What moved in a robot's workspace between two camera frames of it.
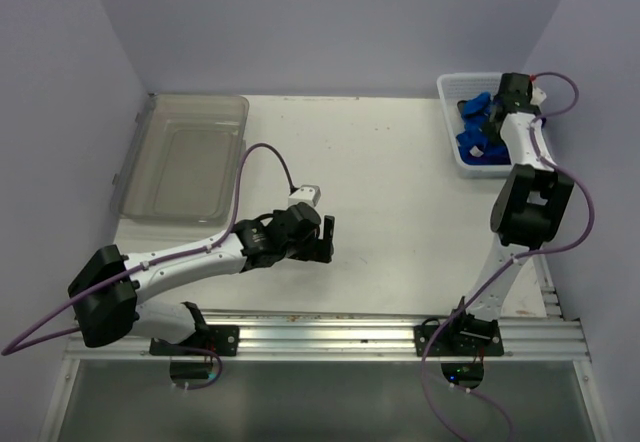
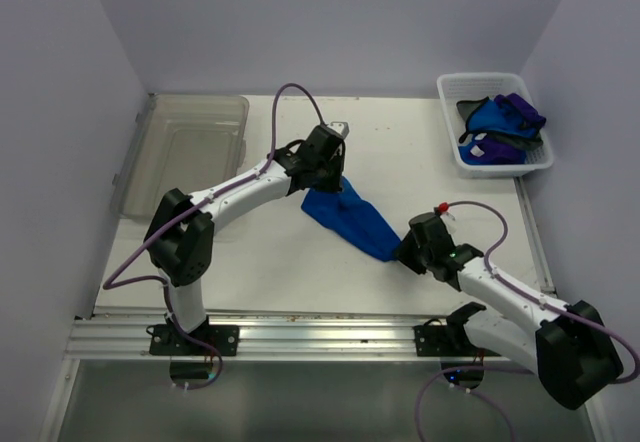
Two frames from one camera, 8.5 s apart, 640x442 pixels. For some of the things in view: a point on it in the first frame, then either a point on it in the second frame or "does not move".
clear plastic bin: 180,163 does not move
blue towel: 473,145 → 353,218
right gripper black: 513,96 → 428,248
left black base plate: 217,341 does not move
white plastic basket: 457,87 does not move
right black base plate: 458,341 does not move
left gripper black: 317,249 → 335,185
